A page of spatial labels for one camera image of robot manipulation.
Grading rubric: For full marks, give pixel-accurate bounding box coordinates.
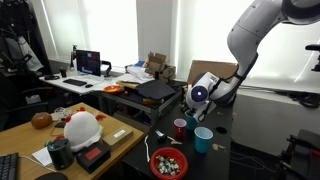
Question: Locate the teal plastic cup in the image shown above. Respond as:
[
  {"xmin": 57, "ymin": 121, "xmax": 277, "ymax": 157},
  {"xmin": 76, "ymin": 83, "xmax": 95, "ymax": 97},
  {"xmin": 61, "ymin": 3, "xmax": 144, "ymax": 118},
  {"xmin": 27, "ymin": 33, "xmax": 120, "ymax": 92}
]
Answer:
[
  {"xmin": 184, "ymin": 109, "xmax": 198, "ymax": 131},
  {"xmin": 193, "ymin": 126, "xmax": 214, "ymax": 154}
]

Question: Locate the red plastic cup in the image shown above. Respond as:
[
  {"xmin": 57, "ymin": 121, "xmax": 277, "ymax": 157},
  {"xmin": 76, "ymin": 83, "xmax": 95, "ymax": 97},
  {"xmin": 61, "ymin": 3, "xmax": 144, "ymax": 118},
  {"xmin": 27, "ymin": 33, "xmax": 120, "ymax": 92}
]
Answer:
[{"xmin": 173, "ymin": 118, "xmax": 188, "ymax": 141}]

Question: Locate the orange bowl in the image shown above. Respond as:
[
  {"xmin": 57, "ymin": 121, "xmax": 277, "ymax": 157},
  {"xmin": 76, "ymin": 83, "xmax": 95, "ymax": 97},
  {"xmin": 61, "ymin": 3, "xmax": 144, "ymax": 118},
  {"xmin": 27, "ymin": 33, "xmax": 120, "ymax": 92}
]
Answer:
[{"xmin": 102, "ymin": 84, "xmax": 124, "ymax": 95}]

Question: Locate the red plastic bowl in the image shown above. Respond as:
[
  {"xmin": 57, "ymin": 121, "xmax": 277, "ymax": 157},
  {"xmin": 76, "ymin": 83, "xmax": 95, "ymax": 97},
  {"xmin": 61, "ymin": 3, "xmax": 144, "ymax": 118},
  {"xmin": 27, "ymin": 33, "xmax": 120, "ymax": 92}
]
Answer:
[{"xmin": 149, "ymin": 147, "xmax": 189, "ymax": 180}]

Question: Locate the dark plastic bin lid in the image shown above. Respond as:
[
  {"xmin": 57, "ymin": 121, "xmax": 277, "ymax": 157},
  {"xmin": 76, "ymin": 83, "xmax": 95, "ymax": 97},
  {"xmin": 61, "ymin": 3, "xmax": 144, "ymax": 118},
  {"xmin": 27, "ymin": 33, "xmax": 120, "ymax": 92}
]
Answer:
[{"xmin": 134, "ymin": 79, "xmax": 173, "ymax": 101}]

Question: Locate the white paper pile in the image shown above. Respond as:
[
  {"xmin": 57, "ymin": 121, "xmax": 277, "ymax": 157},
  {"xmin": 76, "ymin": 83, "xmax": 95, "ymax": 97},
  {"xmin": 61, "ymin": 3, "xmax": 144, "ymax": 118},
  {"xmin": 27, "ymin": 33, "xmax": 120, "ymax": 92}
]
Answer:
[{"xmin": 124, "ymin": 65, "xmax": 156, "ymax": 85}]

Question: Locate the open cardboard box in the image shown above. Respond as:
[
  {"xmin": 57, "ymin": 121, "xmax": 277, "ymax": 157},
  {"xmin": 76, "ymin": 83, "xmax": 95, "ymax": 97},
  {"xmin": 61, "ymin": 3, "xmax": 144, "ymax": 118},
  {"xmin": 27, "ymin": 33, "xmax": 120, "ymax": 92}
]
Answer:
[{"xmin": 145, "ymin": 51, "xmax": 177, "ymax": 85}]

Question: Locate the tan flat book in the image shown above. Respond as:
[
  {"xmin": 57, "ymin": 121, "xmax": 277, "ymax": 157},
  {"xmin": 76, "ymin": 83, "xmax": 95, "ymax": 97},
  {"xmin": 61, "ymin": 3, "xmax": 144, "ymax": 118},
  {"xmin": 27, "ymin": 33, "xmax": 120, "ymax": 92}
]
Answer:
[{"xmin": 115, "ymin": 80, "xmax": 141, "ymax": 90}]

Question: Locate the small black clip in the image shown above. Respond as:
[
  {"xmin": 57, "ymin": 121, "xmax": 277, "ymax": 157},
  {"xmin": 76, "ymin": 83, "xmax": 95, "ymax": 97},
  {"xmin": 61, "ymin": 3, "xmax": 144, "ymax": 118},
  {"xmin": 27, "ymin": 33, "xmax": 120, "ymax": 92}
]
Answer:
[{"xmin": 154, "ymin": 129, "xmax": 168, "ymax": 141}]

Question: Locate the white plastic spoon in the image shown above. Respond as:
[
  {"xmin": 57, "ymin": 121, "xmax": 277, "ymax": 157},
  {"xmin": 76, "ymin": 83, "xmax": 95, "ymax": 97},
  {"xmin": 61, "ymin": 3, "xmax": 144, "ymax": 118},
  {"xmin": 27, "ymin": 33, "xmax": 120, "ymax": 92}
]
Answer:
[{"xmin": 165, "ymin": 134, "xmax": 184, "ymax": 146}]

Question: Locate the black curved stand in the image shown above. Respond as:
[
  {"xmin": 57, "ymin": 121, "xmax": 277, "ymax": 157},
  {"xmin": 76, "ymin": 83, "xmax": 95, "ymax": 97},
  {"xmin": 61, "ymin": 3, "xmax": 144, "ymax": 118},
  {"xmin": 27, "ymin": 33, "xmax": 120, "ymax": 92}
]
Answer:
[{"xmin": 101, "ymin": 60, "xmax": 113, "ymax": 79}]

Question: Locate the large cardboard box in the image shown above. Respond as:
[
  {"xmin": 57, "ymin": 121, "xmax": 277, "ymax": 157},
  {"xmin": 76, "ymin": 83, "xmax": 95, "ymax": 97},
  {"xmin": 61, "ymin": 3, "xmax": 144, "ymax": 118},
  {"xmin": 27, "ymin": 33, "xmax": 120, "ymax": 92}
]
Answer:
[{"xmin": 187, "ymin": 59, "xmax": 240, "ymax": 88}]

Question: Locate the white desk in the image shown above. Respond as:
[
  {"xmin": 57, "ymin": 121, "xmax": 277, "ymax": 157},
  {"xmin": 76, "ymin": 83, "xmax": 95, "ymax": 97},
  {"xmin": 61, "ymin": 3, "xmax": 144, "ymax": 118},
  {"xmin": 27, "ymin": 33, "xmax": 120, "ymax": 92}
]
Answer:
[{"xmin": 38, "ymin": 68, "xmax": 134, "ymax": 96}]

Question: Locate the small brown cardboard box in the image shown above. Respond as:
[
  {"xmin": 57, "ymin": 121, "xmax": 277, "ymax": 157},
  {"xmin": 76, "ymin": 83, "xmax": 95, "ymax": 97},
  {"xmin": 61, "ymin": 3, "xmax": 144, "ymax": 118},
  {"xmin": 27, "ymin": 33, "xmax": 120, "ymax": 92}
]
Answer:
[{"xmin": 100, "ymin": 125, "xmax": 135, "ymax": 151}]

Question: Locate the computer monitor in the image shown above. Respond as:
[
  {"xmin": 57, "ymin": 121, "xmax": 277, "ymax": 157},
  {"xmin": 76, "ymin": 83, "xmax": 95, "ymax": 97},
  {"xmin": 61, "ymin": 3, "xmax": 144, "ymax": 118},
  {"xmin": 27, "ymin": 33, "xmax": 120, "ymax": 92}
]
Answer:
[{"xmin": 75, "ymin": 49, "xmax": 102, "ymax": 78}]

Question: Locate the torn yellowish paper scrap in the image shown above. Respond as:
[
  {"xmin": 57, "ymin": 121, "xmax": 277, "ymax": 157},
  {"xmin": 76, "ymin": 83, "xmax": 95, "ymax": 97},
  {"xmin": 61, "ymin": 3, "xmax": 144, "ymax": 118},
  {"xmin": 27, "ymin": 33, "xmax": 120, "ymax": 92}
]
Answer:
[{"xmin": 212, "ymin": 142, "xmax": 227, "ymax": 151}]

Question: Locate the black keyboard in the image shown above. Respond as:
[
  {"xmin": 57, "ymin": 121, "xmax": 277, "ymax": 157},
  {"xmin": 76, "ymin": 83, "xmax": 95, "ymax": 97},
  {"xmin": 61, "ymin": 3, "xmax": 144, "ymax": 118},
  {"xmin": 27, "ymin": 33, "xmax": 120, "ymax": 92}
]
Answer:
[
  {"xmin": 62, "ymin": 78, "xmax": 88, "ymax": 87},
  {"xmin": 0, "ymin": 152, "xmax": 20, "ymax": 180}
]

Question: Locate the white plush chicken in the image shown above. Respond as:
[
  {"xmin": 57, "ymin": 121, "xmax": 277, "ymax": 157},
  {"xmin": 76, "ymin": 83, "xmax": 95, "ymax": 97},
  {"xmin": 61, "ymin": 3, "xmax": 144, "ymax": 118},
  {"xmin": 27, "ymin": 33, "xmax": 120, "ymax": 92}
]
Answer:
[{"xmin": 54, "ymin": 106, "xmax": 108, "ymax": 153}]

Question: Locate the dark slim desk stand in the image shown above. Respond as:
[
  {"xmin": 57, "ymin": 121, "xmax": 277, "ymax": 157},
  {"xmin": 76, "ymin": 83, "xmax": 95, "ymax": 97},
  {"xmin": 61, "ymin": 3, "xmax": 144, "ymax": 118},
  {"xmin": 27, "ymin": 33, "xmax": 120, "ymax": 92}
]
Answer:
[{"xmin": 69, "ymin": 44, "xmax": 79, "ymax": 70}]

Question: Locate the clear plastic container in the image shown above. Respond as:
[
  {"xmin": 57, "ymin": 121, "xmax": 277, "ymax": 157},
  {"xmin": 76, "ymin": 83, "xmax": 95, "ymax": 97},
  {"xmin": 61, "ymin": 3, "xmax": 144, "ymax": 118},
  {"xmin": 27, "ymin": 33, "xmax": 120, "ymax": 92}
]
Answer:
[{"xmin": 53, "ymin": 106, "xmax": 73, "ymax": 119}]

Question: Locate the black box red label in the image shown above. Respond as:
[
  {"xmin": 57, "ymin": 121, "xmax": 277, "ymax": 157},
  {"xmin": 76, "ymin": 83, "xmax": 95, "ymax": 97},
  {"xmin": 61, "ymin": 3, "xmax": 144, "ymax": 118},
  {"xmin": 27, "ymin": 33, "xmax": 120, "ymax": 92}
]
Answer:
[{"xmin": 75, "ymin": 141, "xmax": 112, "ymax": 175}]

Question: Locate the black wallet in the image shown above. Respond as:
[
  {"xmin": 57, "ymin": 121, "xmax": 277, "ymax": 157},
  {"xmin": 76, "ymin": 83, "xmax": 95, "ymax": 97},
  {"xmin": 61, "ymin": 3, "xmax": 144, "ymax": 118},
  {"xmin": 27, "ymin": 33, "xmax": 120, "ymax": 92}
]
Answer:
[{"xmin": 54, "ymin": 120, "xmax": 68, "ymax": 129}]

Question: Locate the black headset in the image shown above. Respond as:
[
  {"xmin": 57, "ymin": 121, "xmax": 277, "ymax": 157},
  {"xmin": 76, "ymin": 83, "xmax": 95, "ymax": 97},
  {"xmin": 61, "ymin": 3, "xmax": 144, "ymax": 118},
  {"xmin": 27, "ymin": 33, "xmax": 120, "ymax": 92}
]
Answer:
[{"xmin": 43, "ymin": 74, "xmax": 61, "ymax": 81}]

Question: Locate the black cylinder speaker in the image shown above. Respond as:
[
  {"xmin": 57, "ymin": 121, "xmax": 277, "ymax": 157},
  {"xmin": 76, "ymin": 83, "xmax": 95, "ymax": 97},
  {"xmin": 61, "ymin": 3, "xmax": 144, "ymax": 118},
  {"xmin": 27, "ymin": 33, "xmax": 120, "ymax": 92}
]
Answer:
[{"xmin": 46, "ymin": 137, "xmax": 75, "ymax": 171}]

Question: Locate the brown ball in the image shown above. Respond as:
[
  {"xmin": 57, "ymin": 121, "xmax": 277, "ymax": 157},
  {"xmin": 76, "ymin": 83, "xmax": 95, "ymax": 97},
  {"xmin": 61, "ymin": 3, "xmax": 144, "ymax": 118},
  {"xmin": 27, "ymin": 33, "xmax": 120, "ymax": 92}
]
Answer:
[{"xmin": 31, "ymin": 111, "xmax": 54, "ymax": 130}]

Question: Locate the white tissue box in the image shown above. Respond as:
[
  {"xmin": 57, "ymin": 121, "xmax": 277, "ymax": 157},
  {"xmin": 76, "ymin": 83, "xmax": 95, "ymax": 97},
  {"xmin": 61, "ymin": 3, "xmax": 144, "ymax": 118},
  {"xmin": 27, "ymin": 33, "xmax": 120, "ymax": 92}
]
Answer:
[{"xmin": 25, "ymin": 94, "xmax": 42, "ymax": 105}]

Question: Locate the white paper sheet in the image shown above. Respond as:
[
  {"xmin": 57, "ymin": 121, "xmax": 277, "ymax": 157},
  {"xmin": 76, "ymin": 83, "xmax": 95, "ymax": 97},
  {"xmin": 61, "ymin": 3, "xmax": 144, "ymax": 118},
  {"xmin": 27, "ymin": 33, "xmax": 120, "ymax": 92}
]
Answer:
[{"xmin": 31, "ymin": 145, "xmax": 54, "ymax": 167}]

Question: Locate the black rounded object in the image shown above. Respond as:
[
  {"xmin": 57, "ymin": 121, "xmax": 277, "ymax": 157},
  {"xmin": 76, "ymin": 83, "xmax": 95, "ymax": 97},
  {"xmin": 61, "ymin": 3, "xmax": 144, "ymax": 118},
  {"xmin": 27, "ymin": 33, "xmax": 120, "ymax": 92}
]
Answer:
[{"xmin": 34, "ymin": 171, "xmax": 70, "ymax": 180}]

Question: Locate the wooden desk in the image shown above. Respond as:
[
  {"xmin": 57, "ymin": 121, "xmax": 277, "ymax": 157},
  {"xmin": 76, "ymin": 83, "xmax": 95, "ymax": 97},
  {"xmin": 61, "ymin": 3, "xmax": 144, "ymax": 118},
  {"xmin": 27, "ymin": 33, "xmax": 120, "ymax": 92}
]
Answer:
[{"xmin": 0, "ymin": 102, "xmax": 147, "ymax": 180}]

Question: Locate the black office chair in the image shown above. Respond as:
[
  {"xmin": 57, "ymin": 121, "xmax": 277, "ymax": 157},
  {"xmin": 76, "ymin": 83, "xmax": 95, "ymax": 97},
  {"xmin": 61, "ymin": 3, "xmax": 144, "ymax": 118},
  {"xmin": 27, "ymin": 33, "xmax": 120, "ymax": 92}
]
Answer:
[{"xmin": 0, "ymin": 84, "xmax": 51, "ymax": 132}]

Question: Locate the metal frame table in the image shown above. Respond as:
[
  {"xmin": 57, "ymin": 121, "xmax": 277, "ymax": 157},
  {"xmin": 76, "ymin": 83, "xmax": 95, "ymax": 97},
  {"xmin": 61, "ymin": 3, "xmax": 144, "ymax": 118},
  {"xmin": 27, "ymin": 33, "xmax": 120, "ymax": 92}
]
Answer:
[{"xmin": 94, "ymin": 88, "xmax": 183, "ymax": 127}]

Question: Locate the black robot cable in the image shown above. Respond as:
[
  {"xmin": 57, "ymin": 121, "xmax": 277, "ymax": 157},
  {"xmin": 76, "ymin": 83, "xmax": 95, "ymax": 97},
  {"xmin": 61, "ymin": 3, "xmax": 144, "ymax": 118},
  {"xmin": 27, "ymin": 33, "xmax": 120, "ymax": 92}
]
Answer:
[{"xmin": 203, "ymin": 78, "xmax": 238, "ymax": 116}]

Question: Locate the black cable bundle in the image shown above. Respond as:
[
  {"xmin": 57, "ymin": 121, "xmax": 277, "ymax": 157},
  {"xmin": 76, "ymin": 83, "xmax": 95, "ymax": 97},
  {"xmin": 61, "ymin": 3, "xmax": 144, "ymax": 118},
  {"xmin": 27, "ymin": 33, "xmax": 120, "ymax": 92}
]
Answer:
[{"xmin": 288, "ymin": 90, "xmax": 320, "ymax": 110}]

